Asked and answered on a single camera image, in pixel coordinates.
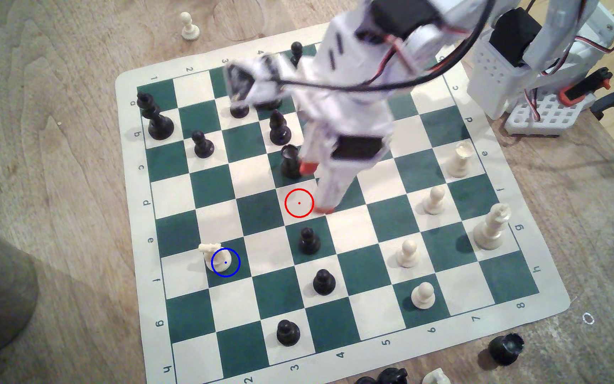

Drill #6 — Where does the black chess king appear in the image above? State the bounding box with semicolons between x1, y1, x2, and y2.
136;92;176;142

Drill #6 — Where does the white chess pawn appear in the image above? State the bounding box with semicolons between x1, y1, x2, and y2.
423;186;447;216
181;12;201;42
397;239;420;269
411;282;437;310

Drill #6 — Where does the black camera cable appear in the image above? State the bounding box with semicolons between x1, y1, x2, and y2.
278;0;500;92

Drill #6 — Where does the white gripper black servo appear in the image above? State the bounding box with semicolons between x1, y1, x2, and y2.
295;15;395;215

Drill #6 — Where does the white chess king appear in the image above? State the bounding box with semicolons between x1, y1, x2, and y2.
472;203;512;251

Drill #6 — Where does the black and orange clamp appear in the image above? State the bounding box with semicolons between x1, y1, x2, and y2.
559;66;614;121

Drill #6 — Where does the green and white chessboard mat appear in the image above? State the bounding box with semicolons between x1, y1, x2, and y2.
115;0;571;384

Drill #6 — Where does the white chess piece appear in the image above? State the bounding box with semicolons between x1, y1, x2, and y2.
421;368;452;384

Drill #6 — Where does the black chess rook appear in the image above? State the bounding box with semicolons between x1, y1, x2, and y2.
280;144;306;180
488;333;525;367

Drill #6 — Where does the white chess knight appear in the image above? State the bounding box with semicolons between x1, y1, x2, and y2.
199;242;233;278

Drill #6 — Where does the white chess bishop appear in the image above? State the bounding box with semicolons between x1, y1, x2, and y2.
447;140;474;179

